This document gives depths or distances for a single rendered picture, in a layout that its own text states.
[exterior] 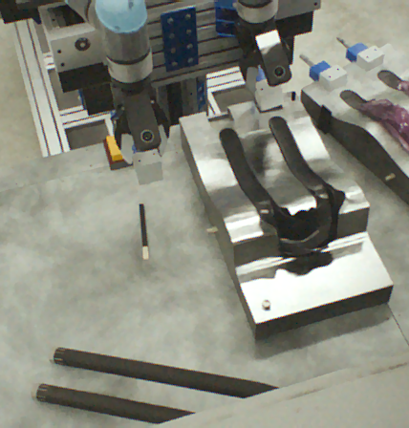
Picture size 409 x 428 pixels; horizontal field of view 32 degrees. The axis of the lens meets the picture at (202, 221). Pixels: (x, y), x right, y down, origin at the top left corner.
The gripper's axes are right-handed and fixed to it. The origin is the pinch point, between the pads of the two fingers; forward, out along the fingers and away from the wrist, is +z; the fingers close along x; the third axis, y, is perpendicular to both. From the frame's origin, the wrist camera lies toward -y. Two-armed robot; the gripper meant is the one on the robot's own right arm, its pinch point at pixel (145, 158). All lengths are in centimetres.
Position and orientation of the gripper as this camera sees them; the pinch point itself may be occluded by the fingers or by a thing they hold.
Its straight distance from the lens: 138.7
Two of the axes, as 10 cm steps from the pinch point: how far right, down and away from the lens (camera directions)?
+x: -9.6, 2.5, -1.4
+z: 0.4, 6.0, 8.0
